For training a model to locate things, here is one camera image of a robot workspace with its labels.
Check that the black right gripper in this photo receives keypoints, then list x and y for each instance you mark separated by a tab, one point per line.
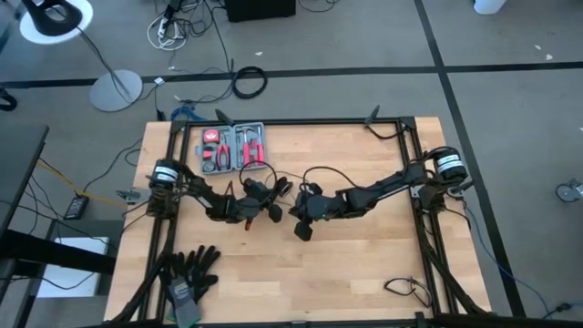
303	207

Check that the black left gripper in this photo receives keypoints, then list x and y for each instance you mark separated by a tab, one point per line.
249	207

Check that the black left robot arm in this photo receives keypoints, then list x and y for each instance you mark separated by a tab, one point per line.
205	196

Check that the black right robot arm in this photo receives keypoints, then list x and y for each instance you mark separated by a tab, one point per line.
387	187

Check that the red zip tie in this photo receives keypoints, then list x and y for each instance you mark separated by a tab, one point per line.
248	223

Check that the red tape measure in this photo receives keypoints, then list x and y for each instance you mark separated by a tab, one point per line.
211	136

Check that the black work glove grey cuff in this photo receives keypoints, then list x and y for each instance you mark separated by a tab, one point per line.
182	300

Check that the black box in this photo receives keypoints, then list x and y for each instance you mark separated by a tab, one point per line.
259	9

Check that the black power adapter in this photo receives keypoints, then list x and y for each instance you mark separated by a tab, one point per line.
76	208

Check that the grey round stand base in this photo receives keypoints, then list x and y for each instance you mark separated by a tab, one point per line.
109	91

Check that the white power strip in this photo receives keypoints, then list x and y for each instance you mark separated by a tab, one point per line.
162	28

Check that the white cabinet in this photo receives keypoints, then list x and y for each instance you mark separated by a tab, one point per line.
68	282

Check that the black desk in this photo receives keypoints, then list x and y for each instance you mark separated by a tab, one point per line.
18	164

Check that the grey caster wheel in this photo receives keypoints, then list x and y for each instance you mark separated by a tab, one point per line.
567	192

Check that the black floor plug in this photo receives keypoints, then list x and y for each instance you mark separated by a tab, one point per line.
564	307

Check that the white container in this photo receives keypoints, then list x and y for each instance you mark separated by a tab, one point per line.
489	5

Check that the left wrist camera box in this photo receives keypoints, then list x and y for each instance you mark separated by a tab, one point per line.
254	187

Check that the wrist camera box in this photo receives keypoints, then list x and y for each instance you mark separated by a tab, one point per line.
254	187
309	187

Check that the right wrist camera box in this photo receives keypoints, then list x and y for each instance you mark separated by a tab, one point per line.
309	187

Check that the black pointed bracket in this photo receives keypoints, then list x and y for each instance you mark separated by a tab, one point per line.
461	187
373	115
224	117

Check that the grey metal mounting bracket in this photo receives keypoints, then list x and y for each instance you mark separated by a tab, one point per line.
132	196

